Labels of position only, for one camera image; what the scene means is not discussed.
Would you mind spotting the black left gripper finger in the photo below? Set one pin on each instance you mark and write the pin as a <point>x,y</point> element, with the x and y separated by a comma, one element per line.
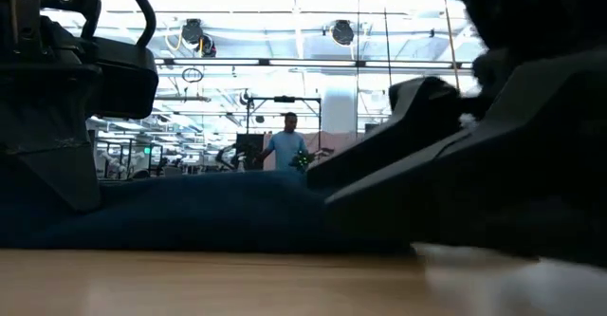
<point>57,178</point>

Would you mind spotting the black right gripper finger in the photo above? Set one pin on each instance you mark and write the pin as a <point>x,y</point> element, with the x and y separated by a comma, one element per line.
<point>521,164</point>
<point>408,117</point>

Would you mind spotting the navy blue towel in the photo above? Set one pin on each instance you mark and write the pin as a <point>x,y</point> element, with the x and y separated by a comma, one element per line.
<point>189,211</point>

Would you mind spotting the person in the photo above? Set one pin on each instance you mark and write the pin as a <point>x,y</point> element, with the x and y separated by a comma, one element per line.
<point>286,147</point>

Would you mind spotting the black background monitor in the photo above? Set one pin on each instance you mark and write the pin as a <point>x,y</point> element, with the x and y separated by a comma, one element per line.
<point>249,147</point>

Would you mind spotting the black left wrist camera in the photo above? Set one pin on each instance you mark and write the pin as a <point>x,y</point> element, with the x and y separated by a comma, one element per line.
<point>123,79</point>

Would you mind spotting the black overhead rig frame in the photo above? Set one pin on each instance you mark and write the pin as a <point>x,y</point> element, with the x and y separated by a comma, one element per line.
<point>284,99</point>

